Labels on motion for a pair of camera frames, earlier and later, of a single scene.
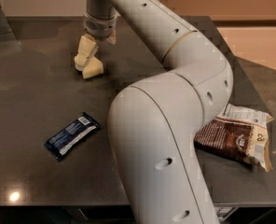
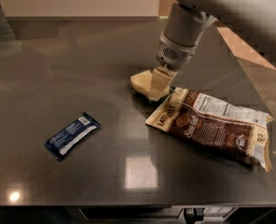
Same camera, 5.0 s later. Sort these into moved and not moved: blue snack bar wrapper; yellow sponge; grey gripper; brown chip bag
Moved: yellow sponge; grey gripper
Not moved: brown chip bag; blue snack bar wrapper
